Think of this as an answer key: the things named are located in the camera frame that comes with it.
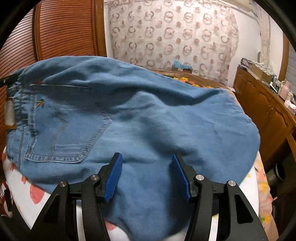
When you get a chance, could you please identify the blue denim jeans with patch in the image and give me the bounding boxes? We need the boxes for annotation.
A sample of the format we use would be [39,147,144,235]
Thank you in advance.
[6,56,260,240]

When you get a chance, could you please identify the floral orange yellow blanket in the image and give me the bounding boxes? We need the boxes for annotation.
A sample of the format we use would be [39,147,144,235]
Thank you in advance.
[162,71,279,240]

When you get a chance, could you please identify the white fruit print bed sheet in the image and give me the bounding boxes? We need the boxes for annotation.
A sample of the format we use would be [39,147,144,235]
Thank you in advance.
[1,148,259,240]

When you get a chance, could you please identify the wooden sideboard cabinet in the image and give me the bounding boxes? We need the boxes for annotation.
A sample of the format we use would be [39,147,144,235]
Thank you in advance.
[234,67,295,169]

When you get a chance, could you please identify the pink bottle on cabinet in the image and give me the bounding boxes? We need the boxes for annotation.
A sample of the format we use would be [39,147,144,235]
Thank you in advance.
[278,80,290,100]

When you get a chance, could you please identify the cardboard box on cabinet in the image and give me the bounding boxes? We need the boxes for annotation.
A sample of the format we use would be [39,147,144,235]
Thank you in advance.
[250,62,275,84]

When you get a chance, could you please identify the grey window roller shutter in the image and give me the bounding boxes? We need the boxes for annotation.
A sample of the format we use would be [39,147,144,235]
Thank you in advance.
[285,43,296,92]

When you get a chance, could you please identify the cardboard box with blue cloth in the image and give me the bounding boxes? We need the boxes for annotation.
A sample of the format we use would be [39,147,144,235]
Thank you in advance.
[172,59,193,74]

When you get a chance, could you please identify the pink circle pattern curtain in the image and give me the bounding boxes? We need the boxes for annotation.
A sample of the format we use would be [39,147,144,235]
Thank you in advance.
[106,1,239,85]

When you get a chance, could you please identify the beige lace side curtain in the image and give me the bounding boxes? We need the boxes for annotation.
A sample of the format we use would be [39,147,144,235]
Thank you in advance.
[257,6,271,66]

